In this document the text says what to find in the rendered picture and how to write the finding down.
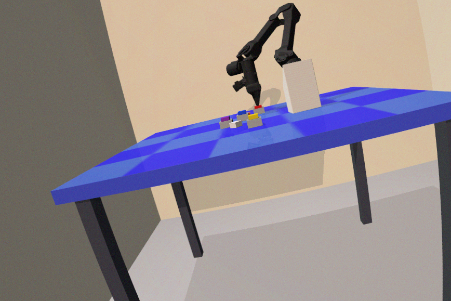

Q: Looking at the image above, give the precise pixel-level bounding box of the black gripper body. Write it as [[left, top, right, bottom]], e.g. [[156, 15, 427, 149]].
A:
[[244, 70, 261, 92]]

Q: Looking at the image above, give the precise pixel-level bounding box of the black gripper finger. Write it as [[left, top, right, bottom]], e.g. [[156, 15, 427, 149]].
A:
[[248, 90, 261, 106]]

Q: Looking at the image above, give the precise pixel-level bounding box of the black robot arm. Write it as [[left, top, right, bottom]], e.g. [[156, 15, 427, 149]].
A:
[[226, 3, 301, 92]]

